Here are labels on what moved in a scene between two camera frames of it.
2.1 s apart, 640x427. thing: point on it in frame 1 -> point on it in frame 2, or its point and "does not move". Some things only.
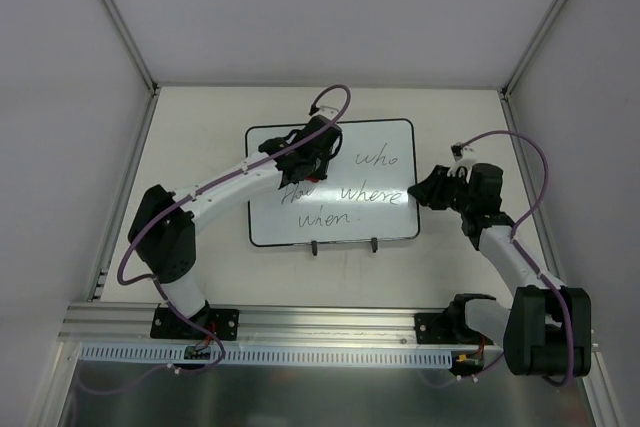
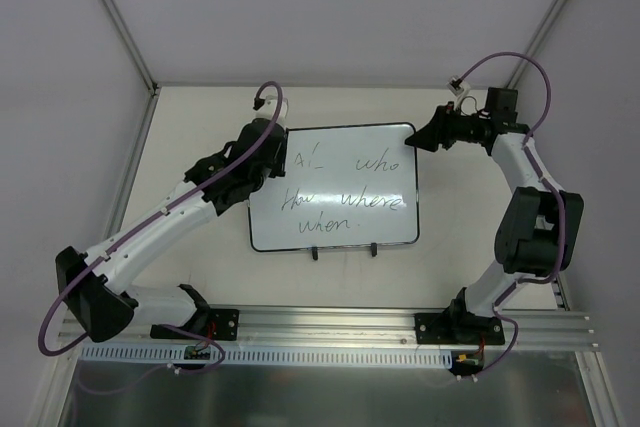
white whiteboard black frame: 365,198 does not move
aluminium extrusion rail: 104,323 does not move
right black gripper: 445,190 -> 445,126
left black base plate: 223,323 does not move
